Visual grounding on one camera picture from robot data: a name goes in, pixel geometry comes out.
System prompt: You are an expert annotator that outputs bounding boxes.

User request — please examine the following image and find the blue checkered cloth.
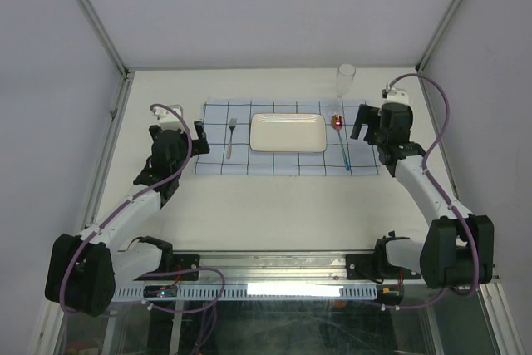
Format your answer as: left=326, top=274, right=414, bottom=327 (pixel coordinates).
left=194, top=99, right=380, bottom=176

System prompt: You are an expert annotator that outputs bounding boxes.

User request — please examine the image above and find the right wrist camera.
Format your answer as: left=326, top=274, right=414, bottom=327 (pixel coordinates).
left=382, top=86, right=410, bottom=106

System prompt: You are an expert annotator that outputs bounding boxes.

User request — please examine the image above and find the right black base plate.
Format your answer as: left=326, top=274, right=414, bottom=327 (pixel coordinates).
left=345, top=252, right=421, bottom=284

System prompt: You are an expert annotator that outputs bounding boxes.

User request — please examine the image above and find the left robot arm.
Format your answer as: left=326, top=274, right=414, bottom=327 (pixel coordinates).
left=44, top=121, right=210, bottom=317

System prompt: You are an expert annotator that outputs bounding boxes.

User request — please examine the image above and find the white slotted cable duct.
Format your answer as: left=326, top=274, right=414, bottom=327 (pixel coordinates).
left=113, top=282, right=377, bottom=303

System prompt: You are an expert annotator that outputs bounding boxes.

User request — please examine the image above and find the aluminium frame post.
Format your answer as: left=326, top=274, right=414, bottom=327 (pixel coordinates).
left=415, top=0, right=464, bottom=71
left=53, top=0, right=130, bottom=77

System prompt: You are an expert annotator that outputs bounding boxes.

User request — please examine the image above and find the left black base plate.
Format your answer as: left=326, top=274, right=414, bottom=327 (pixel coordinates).
left=135, top=253, right=201, bottom=282

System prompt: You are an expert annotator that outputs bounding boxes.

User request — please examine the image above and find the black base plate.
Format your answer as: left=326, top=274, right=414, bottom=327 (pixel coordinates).
left=135, top=253, right=201, bottom=282
left=345, top=252, right=421, bottom=284

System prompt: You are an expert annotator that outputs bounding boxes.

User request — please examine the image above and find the purple cable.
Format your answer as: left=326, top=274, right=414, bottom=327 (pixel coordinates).
left=384, top=73, right=479, bottom=311
left=60, top=103, right=228, bottom=355

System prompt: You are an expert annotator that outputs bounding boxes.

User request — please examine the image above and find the left aluminium frame post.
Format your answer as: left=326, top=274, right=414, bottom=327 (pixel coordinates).
left=53, top=0, right=130, bottom=77

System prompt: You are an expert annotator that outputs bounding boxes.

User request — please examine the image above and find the silver fork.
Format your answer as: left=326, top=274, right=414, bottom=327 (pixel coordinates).
left=225, top=118, right=237, bottom=160

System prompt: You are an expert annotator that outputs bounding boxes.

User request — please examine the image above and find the right aluminium frame post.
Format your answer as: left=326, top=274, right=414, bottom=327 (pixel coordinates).
left=415, top=0, right=464, bottom=71

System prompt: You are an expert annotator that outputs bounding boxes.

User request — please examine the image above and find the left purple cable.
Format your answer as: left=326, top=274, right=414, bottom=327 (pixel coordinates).
left=60, top=103, right=228, bottom=355

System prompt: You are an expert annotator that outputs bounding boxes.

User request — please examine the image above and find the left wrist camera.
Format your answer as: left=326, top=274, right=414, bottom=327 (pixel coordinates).
left=151, top=106, right=183, bottom=131

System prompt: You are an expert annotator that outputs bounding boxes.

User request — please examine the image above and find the white rectangular plate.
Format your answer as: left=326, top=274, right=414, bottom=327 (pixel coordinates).
left=249, top=113, right=327, bottom=153

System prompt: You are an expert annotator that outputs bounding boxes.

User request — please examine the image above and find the spoon with blue handle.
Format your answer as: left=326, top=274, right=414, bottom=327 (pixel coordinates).
left=331, top=114, right=351, bottom=171

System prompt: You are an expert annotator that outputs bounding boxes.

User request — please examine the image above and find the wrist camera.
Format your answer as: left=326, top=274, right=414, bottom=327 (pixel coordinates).
left=151, top=106, right=183, bottom=131
left=382, top=86, right=410, bottom=106

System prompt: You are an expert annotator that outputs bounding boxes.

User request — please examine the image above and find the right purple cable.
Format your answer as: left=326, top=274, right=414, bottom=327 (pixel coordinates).
left=384, top=73, right=479, bottom=311

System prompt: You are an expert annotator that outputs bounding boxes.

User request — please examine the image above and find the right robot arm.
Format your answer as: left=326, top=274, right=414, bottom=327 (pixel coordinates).
left=351, top=102, right=495, bottom=289

